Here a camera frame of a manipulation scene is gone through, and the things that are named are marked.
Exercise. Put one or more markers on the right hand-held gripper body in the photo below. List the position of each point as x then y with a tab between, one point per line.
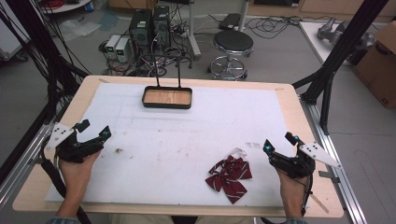
294	166

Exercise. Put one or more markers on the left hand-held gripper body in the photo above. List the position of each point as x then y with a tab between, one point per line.
70	151

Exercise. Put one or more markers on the red striped bow tie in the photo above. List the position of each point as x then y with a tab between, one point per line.
229	179

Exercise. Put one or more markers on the black stand with wooden tray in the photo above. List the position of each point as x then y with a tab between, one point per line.
167	98

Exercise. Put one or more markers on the person's right hand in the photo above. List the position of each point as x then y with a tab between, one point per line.
292	189

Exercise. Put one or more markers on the person's left hand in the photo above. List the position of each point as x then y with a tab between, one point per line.
76	180

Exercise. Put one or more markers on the white table mat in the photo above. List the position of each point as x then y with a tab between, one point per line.
186	140

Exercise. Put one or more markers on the white power supply unit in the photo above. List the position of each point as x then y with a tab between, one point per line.
112	46
122	49

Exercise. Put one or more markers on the clear plastic sheet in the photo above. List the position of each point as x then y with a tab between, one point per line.
79	29

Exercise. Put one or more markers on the white board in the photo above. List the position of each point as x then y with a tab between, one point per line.
314	40

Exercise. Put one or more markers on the brown cardboard box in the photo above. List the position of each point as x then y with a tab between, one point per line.
378	68

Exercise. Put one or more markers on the black round stool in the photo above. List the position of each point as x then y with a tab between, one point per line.
233	42

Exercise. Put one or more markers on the black computer tower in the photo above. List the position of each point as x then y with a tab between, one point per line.
161	25
140	28

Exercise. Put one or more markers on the grey robot parts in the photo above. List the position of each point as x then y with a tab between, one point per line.
334	31

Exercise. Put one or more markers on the black flat box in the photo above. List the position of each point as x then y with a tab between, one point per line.
229	21

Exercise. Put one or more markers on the grey table leg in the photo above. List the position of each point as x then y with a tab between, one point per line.
193	34

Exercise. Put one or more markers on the aluminium rail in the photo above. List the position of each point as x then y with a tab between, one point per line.
21	165
339	161

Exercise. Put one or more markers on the black metal frame strut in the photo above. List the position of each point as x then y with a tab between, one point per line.
339	53

